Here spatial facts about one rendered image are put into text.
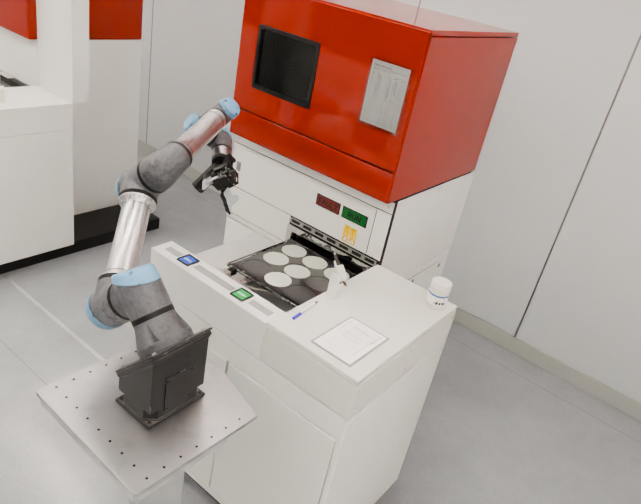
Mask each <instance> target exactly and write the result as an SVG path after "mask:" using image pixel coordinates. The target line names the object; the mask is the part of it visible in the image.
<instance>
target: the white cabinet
mask: <svg viewBox="0 0 641 504"><path fill-rule="evenodd" d="M170 299H171V301H172V303H173V305H174V308H175V310H176V312H177V313H178V314H179V315H180V316H181V317H182V318H183V319H184V320H185V322H186V323H187V324H188V325H189V326H190V327H191V328H192V331H193V333H194V334H195V333H198V332H200V331H201V329H203V328H205V329H208V328H210V327H211V326H210V325H209V324H207V323H206V322H204V321H203V320H201V319H200V318H199V317H197V316H196V315H194V314H193V313H192V312H190V311H189V310H187V309H186V308H184V307H183V306H182V305H180V304H179V303H177V302H176V301H175V300H173V299H172V298H170ZM212 328H213V327H212ZM211 333H212V334H211V335H210V337H209V341H208V349H207V358H209V359H210V360H211V361H212V362H214V363H215V364H216V365H218V366H219V367H220V368H221V369H222V370H223V371H224V373H225V374H226V375H227V377H228V378H229V379H230V380H231V382H232V383H233V384H234V386H235V387H236V388H237V390H238V391H239V392H240V393H241V395H242V396H243V397H244V399H245V400H246V401H247V403H248V404H249V405H250V406H251V408H252V409H253V410H254V412H255V413H256V414H257V419H256V420H254V421H253V422H251V423H249V424H248V425H246V426H245V427H243V428H242V429H240V430H239V431H237V432H236V433H234V434H233V435H231V436H230V437H228V438H227V439H226V442H225V444H224V445H223V446H221V447H220V448H218V449H217V450H215V451H214V452H212V453H211V454H209V455H208V456H206V457H205V458H203V459H202V460H200V461H199V462H197V463H196V464H194V465H193V466H191V467H190V468H188V469H187V470H185V473H186V474H187V475H188V476H189V477H190V478H191V479H193V480H194V481H195V482H196V483H197V484H198V485H199V486H200V487H201V488H202V489H204V490H205V491H206V492H207V493H208V494H209V495H210V496H211V497H212V498H213V499H215V500H216V501H217V502H218V503H219V504H375V502H376V501H377V500H378V499H379V498H380V497H381V496H382V495H383V494H384V493H385V492H386V491H387V490H388V489H389V487H390V486H391V485H392V484H393V483H394V482H395V481H396V480H397V478H398V475H399V473H400V470H401V467H402V464H403V461H404V458H405V455H406V453H407V450H408V447H409V444H410V441H411V438H412V436H413V433H414V430H415V427H416V424H417V421H418V419H419V416H420V413H421V410H422V407H423V404H424V401H425V399H426V396H427V393H428V390H429V387H430V384H431V382H432V379H433V376H434V373H435V370H436V367H437V365H438V362H439V359H440V356H441V353H442V350H443V348H444V345H445V342H446V340H444V341H443V342H442V343H441V344H439V345H438V346H437V347H436V348H435V349H433V350H432V351H431V352H430V353H429V354H427V355H426V356H425V357H424V358H422V359H421V360H420V361H419V362H418V363H416V364H415V365H414V366H413V367H412V368H410V369H409V370H408V371H407V372H406V373H404V374H403V375H402V376H401V377H400V378H398V379H397V380H396V381H395V382H394V383H392V384H391V385H390V386H389V387H388V388H386V389H385V390H384V391H383V392H382V393H380V394H379V395H378V396H377V397H376V398H374V399H373V400H372V401H371V402H370V403H368V404H367V405H366V406H365V407H363V408H362V409H361V410H360V411H359V412H357V413H356V414H355V415H354V416H353V417H351V418H350V419H349V420H347V419H345V418H344V417H343V416H341V415H340V414H338V413H337V412H335V411H334V410H333V409H331V408H330V407H328V406H327V405H325V404H324V403H323V402H321V401H320V400H318V399H317V398H315V397H314V396H313V395H311V394H310V393H308V392H307V391H305V390H304V389H303V388H301V387H300V386H298V385H297V384H296V383H294V382H293V381H291V380H290V379H288V378H287V377H286V376H284V375H283V374H281V373H280V372H278V371H277V370H276V369H274V368H273V367H271V366H270V365H268V364H267V363H266V362H264V361H263V360H261V359H260V360H258V359H257V358H255V357H254V356H252V355H251V354H250V353H248V352H247V351H245V350H244V349H243V348H241V347H240V346H238V345H237V344H235V343H234V342H233V341H231V340H230V339H228V338H227V337H226V336H224V335H223V334H221V333H220V332H218V331H217V330H216V329H214V328H213V329H211Z"/></svg>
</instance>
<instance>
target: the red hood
mask: <svg viewBox="0 0 641 504"><path fill-rule="evenodd" d="M518 34H519V33H518V32H514V31H511V30H507V29H503V28H499V27H495V26H491V25H487V24H483V23H479V22H475V21H472V20H468V19H464V18H460V17H456V16H452V15H448V14H444V13H440V12H437V11H433V10H429V9H425V8H421V7H417V6H413V5H409V4H405V3H401V2H398V1H394V0H245V5H244V13H243V22H242V30H241V39H240V48H239V56H238V65H237V73H236V82H235V90H234V100H235V101H236V102H237V103H238V105H239V107H240V113H239V115H238V116H237V117H235V119H233V120H231V125H230V132H232V133H234V134H236V135H238V136H240V137H243V138H245V139H247V140H249V141H251V142H253V143H256V144H258V145H260V146H262V147H264V148H266V149H269V150H271V151H273V152H275V153H277V154H279V155H282V156H284V157H286V158H288V159H290V160H293V161H295V162H297V163H299V164H301V165H303V166H306V167H308V168H310V169H312V170H314V171H316V172H319V173H321V174H323V175H325V176H327V177H329V178H332V179H334V180H336V181H338V182H340V183H342V184H345V185H347V186H349V187H351V188H353V189H355V190H358V191H360V192H362V193H364V194H366V195H368V196H371V197H373V198H375V199H377V200H379V201H381V202H384V203H386V204H389V203H392V202H394V201H397V200H399V199H402V198H404V197H407V196H410V195H412V194H415V193H417V192H420V191H422V190H425V189H427V188H430V187H433V186H435V185H438V184H440V183H443V182H445V181H448V180H450V179H453V178H456V177H458V176H461V175H463V174H466V173H468V172H471V171H473V170H475V168H476V165H477V162H478V158H479V155H480V152H481V149H482V146H483V143H484V140H485V137H486V134H487V131H488V128H489V125H490V122H491V119H492V116H493V113H494V109H495V106H496V103H497V100H498V97H499V94H500V91H501V88H502V85H503V82H504V79H505V76H506V73H507V70H508V67H509V64H510V60H511V57H512V54H513V51H514V48H515V45H516V42H517V39H518V38H516V37H518Z"/></svg>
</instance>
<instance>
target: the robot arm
mask: <svg viewBox="0 0 641 504"><path fill-rule="evenodd" d="M239 113H240V107H239V105H238V103H237V102H236V101H235V100H234V99H233V98H231V97H226V98H224V99H222V100H220V102H218V103H217V104H216V105H214V106H213V107H212V108H210V109H209V110H208V111H206V112H205V113H204V114H202V115H201V116H199V114H196V113H192V114H190V115H189V116H188V117H187V119H186V120H185V123H184V130H185V131H186V132H185V133H183V134H182V135H181V136H180V137H179V138H178V139H177V140H176V141H175V140H174V141H170V142H168V143H167V144H166V145H165V146H163V147H162V148H160V149H159V150H157V151H155V152H153V153H152V154H150V155H148V156H147V157H145V158H144V159H143V160H141V161H140V162H139V163H137V164H136V165H135V166H133V167H132V168H131V169H129V170H127V171H126V172H124V173H123V174H122V175H121V176H120V178H119V179H118V180H117V182H116V185H115V194H116V196H117V197H118V198H117V199H118V204H119V205H120V206H121V211H120V215H119V219H118V223H117V227H116V231H115V236H114V240H113V244H112V248H111V252H110V256H109V260H108V264H107V269H106V272H104V273H102V274H101V275H99V277H98V281H97V285H96V289H95V292H94V293H92V294H91V295H90V296H89V297H88V298H87V300H86V303H85V312H86V315H87V317H88V318H89V320H90V322H91V323H92V324H94V325H95V326H96V327H98V328H101V329H104V330H111V329H114V328H119V327H121V326H122V325H124V324H126V323H128V322H131V324H132V326H133V328H134V331H135V339H136V348H137V354H138V356H139V358H140V360H142V359H144V358H147V357H149V356H152V354H153V353H155V352H156V353H158V352H160V351H163V350H165V349H167V348H169V347H171V346H173V345H175V344H177V343H179V342H181V341H183V340H185V339H187V338H189V337H191V336H193V335H194V333H193V331H192V328H191V327H190V326H189V325H188V324H187V323H186V322H185V320H184V319H183V318H182V317H181V316H180V315H179V314H178V313H177V312H176V310H175V308H174V305H173V303H172V301H171V299H170V297H169V294H168V292H167V290H166V288H165V286H164V283H163V281H162V279H161V275H160V273H158V271H157V269H156V267H155V265H153V264H151V263H148V264H144V265H141V266H139V263H140V258H141V253H142V249H143V244H144V239H145V234H146V230H147V225H148V220H149V216H150V213H153V212H154V211H155V210H156V207H157V202H158V197H159V195H160V194H162V193H163V192H165V191H166V190H168V189H169V188H170V187H171V186H172V185H173V184H174V183H175V182H176V181H177V180H178V179H179V178H180V176H181V175H182V174H183V173H184V172H185V171H186V170H187V168H188V167H189V166H190V165H191V164H192V162H193V158H194V157H195V156H196V155H197V154H198V153H199V152H200V151H201V150H202V149H203V148H204V147H205V146H206V145H207V146H208V147H210V148H211V162H212V165H211V166H210V167H209V168H208V169H207V170H206V171H204V172H203V173H202V174H201V175H200V176H199V177H198V178H197V179H196V180H195V181H194V182H193V183H192V185H193V187H194V188H195V189H196V190H197V191H198V192H200V193H203V192H204V191H205V190H206V189H207V188H208V187H209V186H210V185H212V186H214V187H215V188H216V189H217V191H220V190H221V192H222V193H221V194H220V196H221V199H222V201H223V205H224V207H225V211H226V212H227V213H228V214H229V215H231V206H232V205H234V204H235V203H236V202H237V201H238V200H239V197H238V195H233V194H232V193H231V191H230V190H229V189H227V188H231V187H234V186H235V185H237V184H239V174H238V173H237V171H236V170H235V169H234V168H233V163H235V162H236V159H235V158H234V157H233V156H232V143H233V140H232V134H231V132H230V130H229V129H227V128H224V127H225V126H226V125H227V124H228V123H229V122H230V121H231V120H233V119H235V117H237V116H238V115H239ZM232 170H233V171H232ZM236 177H237V182H236Z"/></svg>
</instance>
